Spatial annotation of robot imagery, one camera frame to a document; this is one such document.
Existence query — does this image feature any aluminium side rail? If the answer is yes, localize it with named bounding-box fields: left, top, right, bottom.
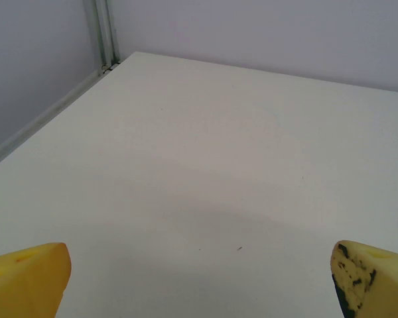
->
left=0, top=68, right=104, bottom=172

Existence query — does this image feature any aluminium frame post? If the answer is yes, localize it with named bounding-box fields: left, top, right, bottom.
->
left=82, top=0, right=121, bottom=72

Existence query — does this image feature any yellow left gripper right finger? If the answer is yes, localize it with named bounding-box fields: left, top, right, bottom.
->
left=329, top=240, right=398, bottom=318

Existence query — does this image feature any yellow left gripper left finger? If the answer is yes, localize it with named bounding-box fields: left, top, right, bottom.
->
left=0, top=242, right=72, bottom=318

